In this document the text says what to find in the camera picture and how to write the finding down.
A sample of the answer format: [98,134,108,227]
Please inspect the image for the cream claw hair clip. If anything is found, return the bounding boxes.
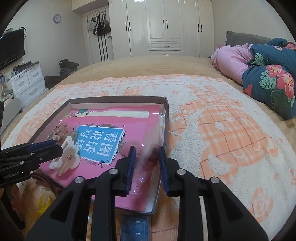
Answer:
[49,136,80,176]

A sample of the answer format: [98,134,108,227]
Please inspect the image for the yellow hoop earrings bag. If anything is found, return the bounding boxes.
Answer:
[22,179,56,227]

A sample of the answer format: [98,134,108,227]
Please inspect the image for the pink pompom hair clip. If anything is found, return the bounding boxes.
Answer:
[138,142,161,171]

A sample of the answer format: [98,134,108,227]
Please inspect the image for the pink dotted bow hair clip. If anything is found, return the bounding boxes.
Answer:
[48,123,77,143]

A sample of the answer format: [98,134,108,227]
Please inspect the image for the brown shallow cardboard box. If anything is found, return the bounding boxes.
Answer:
[28,95,170,216]

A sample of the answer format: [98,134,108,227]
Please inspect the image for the white drawer cabinet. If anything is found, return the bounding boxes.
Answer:
[9,62,48,109]

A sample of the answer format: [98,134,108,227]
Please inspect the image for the pile of dark clothes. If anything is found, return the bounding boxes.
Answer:
[44,59,79,90]

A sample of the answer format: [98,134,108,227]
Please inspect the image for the orange white plush blanket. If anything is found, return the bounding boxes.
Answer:
[4,75,295,238]

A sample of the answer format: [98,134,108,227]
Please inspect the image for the white door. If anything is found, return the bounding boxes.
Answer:
[82,6,114,65]

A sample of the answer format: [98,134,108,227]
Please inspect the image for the hanging bags on door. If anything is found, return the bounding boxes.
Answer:
[88,14,111,37]

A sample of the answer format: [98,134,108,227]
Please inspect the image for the white wardrobe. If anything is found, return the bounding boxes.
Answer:
[72,1,214,59]

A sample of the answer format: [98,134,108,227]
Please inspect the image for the floral blue pink quilt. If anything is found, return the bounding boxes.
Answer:
[210,38,295,120]

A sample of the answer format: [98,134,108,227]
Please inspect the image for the beige bed cover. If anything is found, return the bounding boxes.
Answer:
[1,55,295,145]

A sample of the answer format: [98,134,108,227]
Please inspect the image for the black wall television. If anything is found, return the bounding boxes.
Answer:
[0,29,25,69]

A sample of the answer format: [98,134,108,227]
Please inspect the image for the round wall clock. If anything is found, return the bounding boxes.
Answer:
[53,14,61,24]

